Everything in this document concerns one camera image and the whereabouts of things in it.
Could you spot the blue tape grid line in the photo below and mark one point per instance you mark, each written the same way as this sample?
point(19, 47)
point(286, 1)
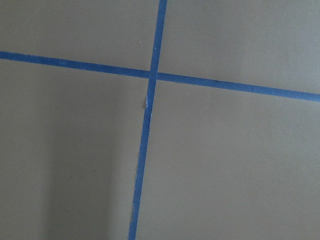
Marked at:
point(75, 65)
point(147, 130)

